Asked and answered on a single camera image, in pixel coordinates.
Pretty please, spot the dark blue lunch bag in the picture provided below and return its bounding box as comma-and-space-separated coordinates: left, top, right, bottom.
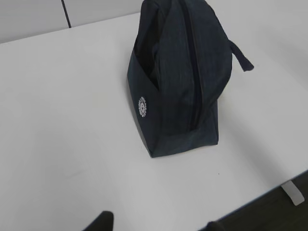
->
127, 0, 254, 158

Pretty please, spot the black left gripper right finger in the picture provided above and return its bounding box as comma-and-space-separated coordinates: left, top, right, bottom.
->
206, 221, 241, 231

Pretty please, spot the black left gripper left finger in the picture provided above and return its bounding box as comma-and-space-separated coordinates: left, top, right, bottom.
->
84, 211, 114, 231

